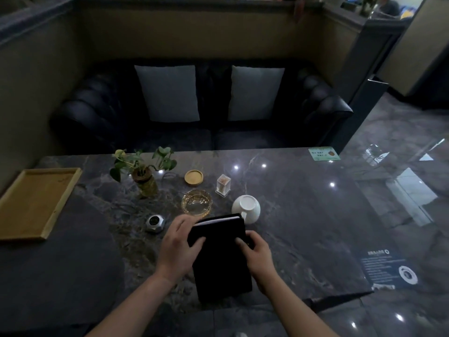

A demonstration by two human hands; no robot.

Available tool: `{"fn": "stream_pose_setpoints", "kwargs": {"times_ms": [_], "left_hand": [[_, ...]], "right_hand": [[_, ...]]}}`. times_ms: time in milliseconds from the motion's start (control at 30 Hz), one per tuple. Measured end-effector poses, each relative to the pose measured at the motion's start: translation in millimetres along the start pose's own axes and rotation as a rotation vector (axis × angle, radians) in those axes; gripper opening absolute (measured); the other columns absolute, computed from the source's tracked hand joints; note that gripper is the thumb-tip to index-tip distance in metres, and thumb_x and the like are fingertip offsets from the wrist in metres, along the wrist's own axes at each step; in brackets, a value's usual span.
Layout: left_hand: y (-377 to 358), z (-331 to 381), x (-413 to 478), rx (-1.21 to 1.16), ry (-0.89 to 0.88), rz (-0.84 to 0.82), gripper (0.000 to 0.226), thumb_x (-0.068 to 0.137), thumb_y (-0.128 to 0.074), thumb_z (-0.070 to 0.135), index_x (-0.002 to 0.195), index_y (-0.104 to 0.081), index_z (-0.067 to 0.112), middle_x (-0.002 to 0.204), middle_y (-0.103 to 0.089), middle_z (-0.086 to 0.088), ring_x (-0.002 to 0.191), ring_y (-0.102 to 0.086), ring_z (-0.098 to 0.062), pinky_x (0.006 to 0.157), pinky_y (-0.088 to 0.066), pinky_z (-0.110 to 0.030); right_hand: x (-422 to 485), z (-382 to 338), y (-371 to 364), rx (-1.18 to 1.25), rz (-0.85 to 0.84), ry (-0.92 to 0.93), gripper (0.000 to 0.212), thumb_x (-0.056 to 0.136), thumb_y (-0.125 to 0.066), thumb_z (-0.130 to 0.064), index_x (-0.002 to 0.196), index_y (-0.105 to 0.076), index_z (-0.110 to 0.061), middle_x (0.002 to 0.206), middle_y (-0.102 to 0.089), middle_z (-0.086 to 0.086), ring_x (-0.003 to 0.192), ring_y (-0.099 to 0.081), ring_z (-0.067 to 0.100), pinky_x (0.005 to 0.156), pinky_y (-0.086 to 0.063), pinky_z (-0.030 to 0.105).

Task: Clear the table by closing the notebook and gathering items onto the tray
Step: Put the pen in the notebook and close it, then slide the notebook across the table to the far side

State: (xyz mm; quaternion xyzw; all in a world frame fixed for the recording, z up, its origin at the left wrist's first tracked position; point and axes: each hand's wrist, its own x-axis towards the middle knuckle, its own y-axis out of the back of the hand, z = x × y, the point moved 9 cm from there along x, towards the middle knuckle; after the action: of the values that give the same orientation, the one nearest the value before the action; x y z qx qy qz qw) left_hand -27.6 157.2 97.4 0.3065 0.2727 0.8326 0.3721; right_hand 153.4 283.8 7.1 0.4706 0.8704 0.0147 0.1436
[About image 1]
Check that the amber glass ashtray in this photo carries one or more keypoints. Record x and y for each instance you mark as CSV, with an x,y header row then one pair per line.
x,y
196,202

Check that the white ceramic teapot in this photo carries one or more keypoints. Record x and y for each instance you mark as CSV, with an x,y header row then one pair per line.
x,y
247,208

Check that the black notebook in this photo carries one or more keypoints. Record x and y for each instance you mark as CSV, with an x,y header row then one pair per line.
x,y
220,257

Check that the person's right forearm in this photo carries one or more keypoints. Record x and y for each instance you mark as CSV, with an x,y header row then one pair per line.
x,y
298,308

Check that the person's left forearm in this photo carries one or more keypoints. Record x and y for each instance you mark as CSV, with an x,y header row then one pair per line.
x,y
133,308

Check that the green table sticker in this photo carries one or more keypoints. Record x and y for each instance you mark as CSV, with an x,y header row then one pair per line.
x,y
324,154

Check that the person's right hand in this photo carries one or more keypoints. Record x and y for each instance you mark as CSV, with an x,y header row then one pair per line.
x,y
259,263

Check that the person's left hand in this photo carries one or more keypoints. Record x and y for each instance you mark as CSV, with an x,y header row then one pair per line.
x,y
174,250

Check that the round wooden coaster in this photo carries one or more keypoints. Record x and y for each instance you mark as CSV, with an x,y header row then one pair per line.
x,y
194,177

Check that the person's left thumb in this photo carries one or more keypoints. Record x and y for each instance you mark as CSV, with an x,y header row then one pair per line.
x,y
197,246

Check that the wooden tray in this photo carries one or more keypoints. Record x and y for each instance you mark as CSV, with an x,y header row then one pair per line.
x,y
35,203

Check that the grey cushion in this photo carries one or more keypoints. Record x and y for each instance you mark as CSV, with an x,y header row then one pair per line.
x,y
255,92
167,93

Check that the black leather sofa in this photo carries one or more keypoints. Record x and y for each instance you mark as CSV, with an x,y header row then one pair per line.
x,y
201,112

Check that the blue table sticker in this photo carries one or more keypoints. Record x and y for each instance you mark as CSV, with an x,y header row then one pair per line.
x,y
387,269

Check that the green plant in glass vase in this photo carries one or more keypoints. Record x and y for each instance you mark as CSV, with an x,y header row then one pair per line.
x,y
144,171

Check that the clear toothpick holder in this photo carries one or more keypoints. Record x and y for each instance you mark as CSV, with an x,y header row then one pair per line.
x,y
223,185

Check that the person's right thumb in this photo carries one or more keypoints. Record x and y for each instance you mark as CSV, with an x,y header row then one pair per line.
x,y
241,244

